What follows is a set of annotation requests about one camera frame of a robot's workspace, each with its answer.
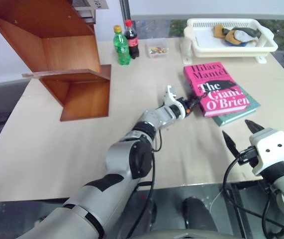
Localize brown wooden bookshelf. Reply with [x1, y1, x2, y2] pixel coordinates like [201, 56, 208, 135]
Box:
[0, 0, 112, 122]

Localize white plastic basket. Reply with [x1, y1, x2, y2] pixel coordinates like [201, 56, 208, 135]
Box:
[181, 17, 279, 64]

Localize green soda bottle yellow cap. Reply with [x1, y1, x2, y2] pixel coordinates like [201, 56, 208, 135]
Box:
[113, 24, 132, 66]

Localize grey robot torso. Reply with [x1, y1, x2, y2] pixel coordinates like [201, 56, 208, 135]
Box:
[131, 230, 235, 239]

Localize clear box of colourful bits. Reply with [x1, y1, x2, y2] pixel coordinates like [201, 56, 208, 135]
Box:
[145, 39, 170, 59]

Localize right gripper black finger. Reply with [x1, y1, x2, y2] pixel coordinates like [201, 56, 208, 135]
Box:
[244, 119, 266, 136]
[222, 130, 241, 159]

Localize thin white cable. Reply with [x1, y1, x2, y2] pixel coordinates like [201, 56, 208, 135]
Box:
[209, 187, 226, 215]

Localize grey metal post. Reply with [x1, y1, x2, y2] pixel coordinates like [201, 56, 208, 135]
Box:
[119, 0, 132, 24]

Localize dark green cloth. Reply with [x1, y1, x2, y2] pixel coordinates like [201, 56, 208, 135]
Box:
[222, 26, 262, 38]

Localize pink hardcover book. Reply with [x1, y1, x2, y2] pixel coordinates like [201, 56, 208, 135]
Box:
[183, 61, 251, 118]

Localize mustard yellow cloth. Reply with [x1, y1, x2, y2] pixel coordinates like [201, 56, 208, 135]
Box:
[212, 24, 235, 42]

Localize white book with black letters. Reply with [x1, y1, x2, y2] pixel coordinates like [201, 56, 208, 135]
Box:
[71, 0, 110, 12]

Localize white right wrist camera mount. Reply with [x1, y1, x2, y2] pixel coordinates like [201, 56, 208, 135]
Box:
[248, 127, 284, 176]

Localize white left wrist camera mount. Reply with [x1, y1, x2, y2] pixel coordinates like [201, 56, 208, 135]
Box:
[162, 85, 190, 119]

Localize grey book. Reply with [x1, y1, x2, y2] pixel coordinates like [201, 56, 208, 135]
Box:
[75, 6, 97, 24]

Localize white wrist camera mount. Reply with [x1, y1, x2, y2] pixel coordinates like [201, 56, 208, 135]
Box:
[248, 127, 284, 176]
[162, 85, 190, 119]

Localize cola bottle red cap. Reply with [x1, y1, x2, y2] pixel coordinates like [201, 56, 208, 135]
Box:
[124, 19, 140, 60]

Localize blue cloth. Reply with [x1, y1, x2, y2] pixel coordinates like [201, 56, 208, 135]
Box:
[224, 39, 247, 47]

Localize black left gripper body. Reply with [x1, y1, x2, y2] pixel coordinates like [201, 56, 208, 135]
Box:
[181, 97, 198, 115]

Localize teal hardcover book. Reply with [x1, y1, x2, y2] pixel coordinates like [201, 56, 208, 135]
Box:
[183, 73, 262, 127]

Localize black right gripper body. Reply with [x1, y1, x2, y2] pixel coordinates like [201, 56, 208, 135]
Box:
[238, 146, 260, 170]

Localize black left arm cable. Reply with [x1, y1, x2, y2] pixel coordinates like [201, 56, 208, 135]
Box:
[125, 128, 163, 239]

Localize white cloth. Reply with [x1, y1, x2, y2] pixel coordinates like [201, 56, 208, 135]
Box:
[233, 30, 258, 47]

